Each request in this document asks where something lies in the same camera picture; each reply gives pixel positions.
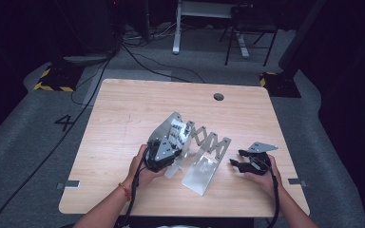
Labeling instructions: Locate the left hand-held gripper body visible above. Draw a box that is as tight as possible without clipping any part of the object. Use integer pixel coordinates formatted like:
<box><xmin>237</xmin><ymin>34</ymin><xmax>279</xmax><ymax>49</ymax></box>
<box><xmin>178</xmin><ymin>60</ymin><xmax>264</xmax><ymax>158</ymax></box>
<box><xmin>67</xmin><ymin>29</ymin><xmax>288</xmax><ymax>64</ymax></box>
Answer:
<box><xmin>143</xmin><ymin>135</ymin><xmax>183</xmax><ymax>174</ymax></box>

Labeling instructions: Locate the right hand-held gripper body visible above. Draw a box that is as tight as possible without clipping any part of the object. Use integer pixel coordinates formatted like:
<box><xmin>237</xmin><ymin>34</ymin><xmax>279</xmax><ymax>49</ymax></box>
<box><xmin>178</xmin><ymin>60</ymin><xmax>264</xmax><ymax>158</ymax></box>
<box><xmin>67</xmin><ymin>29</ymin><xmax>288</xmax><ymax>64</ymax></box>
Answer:
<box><xmin>240</xmin><ymin>142</ymin><xmax>279</xmax><ymax>177</ymax></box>

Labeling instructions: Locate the white black patterned sock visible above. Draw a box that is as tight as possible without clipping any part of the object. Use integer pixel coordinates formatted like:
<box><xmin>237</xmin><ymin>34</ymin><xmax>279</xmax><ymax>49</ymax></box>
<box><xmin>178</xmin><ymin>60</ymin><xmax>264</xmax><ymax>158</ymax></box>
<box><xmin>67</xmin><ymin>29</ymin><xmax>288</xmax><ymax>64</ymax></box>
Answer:
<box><xmin>167</xmin><ymin>118</ymin><xmax>188</xmax><ymax>150</ymax></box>

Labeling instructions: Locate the grey metal expandable rack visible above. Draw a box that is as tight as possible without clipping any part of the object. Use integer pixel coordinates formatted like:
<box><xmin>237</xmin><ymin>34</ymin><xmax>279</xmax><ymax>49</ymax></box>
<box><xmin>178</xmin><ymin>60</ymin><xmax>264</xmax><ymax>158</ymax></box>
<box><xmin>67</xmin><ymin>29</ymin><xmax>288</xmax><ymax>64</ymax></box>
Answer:
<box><xmin>146</xmin><ymin>111</ymin><xmax>232</xmax><ymax>197</ymax></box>

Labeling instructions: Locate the person's right hand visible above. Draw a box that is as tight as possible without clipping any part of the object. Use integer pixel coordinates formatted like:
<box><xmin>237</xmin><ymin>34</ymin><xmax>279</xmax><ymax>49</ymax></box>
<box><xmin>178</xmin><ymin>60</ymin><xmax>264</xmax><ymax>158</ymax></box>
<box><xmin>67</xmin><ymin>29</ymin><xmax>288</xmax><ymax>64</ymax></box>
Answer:
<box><xmin>243</xmin><ymin>155</ymin><xmax>283</xmax><ymax>199</ymax></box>

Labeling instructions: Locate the person's left hand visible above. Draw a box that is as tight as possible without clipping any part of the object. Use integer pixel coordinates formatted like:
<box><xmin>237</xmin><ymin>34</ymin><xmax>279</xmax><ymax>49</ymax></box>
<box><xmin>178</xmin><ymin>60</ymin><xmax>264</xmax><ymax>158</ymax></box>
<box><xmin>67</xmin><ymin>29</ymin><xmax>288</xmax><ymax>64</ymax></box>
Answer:
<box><xmin>127</xmin><ymin>144</ymin><xmax>169</xmax><ymax>189</ymax></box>

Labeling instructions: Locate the black yellow striped stand base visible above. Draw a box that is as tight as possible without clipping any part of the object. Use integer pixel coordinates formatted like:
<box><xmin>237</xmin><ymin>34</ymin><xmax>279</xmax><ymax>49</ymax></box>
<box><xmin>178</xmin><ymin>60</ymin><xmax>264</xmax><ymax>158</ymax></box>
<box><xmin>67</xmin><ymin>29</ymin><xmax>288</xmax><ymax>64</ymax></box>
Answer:
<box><xmin>32</xmin><ymin>65</ymin><xmax>85</xmax><ymax>93</ymax></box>
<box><xmin>259</xmin><ymin>70</ymin><xmax>302</xmax><ymax>99</ymax></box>

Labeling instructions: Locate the dark slanted pole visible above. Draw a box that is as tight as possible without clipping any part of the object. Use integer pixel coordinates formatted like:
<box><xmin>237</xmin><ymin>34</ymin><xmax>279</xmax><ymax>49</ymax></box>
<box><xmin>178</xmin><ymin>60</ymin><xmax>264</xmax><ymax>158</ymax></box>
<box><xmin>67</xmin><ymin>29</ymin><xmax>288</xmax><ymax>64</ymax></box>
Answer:
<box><xmin>278</xmin><ymin>0</ymin><xmax>329</xmax><ymax>80</ymax></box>

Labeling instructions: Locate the black chair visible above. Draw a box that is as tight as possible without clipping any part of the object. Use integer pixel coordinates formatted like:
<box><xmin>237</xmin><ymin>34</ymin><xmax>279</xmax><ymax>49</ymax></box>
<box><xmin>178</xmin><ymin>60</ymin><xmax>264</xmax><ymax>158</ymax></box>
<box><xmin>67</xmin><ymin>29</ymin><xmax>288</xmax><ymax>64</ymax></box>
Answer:
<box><xmin>219</xmin><ymin>3</ymin><xmax>279</xmax><ymax>67</ymax></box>

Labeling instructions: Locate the dark cabinet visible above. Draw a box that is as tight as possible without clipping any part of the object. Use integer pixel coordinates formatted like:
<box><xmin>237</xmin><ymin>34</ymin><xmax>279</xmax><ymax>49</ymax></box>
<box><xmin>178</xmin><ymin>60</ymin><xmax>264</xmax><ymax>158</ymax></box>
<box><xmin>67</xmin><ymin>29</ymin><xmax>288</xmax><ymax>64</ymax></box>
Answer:
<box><xmin>72</xmin><ymin>0</ymin><xmax>122</xmax><ymax>55</ymax></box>

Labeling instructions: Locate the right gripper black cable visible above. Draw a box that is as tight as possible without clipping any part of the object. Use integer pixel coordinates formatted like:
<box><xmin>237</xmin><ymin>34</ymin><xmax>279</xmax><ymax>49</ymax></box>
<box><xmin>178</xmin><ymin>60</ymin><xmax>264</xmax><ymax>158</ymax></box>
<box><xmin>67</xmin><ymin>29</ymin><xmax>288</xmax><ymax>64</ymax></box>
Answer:
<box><xmin>250</xmin><ymin>156</ymin><xmax>281</xmax><ymax>228</ymax></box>

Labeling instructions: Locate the red bracelet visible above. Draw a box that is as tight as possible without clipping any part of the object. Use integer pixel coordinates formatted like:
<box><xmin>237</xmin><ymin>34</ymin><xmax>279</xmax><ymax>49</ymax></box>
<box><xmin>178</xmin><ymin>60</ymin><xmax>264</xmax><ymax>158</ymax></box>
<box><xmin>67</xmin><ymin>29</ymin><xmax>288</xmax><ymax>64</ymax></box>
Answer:
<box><xmin>118</xmin><ymin>182</ymin><xmax>131</xmax><ymax>202</ymax></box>

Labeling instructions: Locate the curved black floor cable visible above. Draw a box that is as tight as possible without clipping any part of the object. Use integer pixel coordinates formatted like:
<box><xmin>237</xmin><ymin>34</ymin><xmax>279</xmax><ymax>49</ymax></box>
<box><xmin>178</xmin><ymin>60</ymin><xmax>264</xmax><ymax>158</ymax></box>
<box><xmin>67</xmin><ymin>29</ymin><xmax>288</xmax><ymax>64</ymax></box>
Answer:
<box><xmin>120</xmin><ymin>42</ymin><xmax>207</xmax><ymax>85</ymax></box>

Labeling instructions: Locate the long black floor cable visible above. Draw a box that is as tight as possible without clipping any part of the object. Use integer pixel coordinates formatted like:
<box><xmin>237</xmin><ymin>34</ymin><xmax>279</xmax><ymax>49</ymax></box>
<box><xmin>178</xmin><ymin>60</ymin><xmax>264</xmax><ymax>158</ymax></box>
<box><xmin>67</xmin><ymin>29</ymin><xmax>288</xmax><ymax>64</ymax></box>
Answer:
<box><xmin>0</xmin><ymin>47</ymin><xmax>122</xmax><ymax>228</ymax></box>

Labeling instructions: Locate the white desk frame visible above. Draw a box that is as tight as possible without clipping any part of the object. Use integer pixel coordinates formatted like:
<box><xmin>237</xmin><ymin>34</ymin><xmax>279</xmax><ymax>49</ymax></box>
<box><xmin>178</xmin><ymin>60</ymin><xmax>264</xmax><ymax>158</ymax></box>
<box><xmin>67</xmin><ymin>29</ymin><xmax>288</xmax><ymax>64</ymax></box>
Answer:
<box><xmin>171</xmin><ymin>0</ymin><xmax>251</xmax><ymax>60</ymax></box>

